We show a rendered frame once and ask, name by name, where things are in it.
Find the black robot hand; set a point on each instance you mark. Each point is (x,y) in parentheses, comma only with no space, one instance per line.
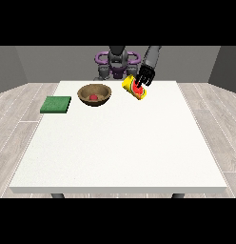
(146,75)

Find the grey robot trunk purple rings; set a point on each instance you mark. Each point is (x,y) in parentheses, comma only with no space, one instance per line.
(116,62)

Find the yellow cup with melon print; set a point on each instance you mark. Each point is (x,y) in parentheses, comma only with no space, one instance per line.
(132,88)

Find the green square pad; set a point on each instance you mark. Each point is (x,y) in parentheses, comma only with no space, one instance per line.
(55,105)

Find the brown wooden bowl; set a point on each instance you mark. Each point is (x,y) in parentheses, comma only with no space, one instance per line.
(94,94)

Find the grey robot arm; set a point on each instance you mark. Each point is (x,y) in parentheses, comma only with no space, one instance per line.
(151,56)

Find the small red ball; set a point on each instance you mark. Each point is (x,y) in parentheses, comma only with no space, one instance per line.
(93,97)

